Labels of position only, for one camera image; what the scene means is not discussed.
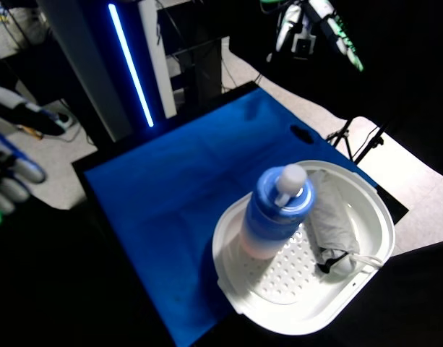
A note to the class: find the black tripod stand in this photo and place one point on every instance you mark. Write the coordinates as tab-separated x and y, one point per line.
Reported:
347	135

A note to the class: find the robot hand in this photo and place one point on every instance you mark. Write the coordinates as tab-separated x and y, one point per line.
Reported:
11	188
304	43

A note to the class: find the blue water bottle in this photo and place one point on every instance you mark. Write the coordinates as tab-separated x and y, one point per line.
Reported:
271	217

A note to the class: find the white power plug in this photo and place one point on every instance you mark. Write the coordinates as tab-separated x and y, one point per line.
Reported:
68	122

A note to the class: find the blue table cloth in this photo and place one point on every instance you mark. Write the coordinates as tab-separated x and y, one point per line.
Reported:
163	199

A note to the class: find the white perforated oval basin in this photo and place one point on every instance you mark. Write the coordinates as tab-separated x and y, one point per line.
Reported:
315	307

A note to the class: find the grey umbrella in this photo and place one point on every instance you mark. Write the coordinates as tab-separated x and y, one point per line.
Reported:
333	224

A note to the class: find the black rack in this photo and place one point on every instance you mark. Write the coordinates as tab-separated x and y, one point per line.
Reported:
208	72

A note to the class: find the column with blue light strip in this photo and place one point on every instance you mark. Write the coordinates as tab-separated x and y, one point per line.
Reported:
80	54

